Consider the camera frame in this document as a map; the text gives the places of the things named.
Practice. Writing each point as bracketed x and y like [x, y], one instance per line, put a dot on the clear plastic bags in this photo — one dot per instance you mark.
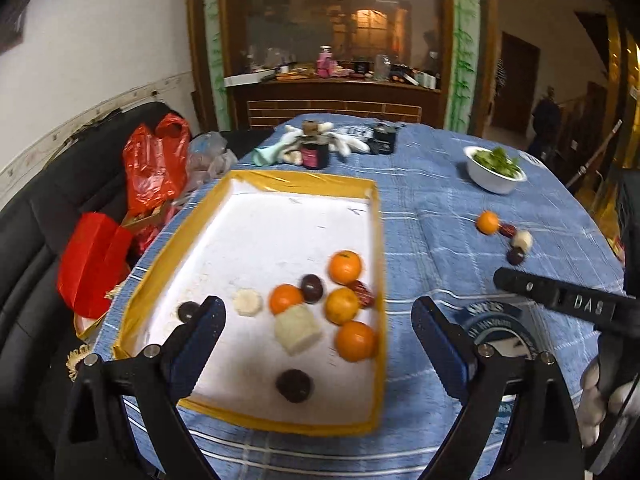
[209, 158]

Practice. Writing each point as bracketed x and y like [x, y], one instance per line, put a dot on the green lettuce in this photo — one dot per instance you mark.
[498, 161]

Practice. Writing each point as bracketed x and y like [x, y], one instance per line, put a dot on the dark figurine statue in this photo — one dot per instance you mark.
[546, 123]

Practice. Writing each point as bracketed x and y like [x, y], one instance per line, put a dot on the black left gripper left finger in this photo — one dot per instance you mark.
[96, 440]

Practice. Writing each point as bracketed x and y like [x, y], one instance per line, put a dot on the black sofa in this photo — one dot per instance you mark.
[36, 226]

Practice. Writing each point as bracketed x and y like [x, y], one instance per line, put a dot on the black box on table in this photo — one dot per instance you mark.
[383, 139]

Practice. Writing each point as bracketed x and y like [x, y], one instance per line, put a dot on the white gloved hand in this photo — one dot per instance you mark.
[594, 406]

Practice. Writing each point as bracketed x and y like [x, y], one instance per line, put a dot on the dark plum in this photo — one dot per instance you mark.
[515, 256]
[295, 385]
[311, 288]
[187, 310]

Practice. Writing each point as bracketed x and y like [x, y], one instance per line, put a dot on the pink bottle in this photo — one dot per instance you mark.
[325, 63]

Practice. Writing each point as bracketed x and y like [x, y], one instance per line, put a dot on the yellow rimmed white tray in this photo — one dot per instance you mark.
[258, 230]

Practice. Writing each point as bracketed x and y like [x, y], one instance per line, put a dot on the tasselled cushion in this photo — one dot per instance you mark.
[74, 358]

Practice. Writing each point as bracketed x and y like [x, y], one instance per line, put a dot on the wooden sideboard counter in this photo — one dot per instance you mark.
[270, 103]

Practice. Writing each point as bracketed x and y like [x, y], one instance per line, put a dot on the red plastic bag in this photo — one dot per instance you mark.
[155, 166]

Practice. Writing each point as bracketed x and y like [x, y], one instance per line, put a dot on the orange tangerine bottom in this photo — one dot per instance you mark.
[356, 341]

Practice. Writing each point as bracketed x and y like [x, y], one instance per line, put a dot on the dark jar with cork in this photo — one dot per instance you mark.
[314, 146]

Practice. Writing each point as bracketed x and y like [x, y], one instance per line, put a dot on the red jujube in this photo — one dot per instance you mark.
[365, 297]
[507, 230]

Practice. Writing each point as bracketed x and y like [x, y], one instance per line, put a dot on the red gift box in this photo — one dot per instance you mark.
[93, 263]

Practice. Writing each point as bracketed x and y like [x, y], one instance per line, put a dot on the white bowl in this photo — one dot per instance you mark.
[490, 179]

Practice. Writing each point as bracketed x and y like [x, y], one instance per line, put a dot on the large white yam chunk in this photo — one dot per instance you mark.
[297, 329]

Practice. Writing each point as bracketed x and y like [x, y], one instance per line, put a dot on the blue checked tablecloth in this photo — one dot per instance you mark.
[432, 248]

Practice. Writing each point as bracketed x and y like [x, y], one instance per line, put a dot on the dull orange tangerine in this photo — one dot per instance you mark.
[341, 306]

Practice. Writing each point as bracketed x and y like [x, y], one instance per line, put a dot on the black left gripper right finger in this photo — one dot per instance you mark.
[542, 440]

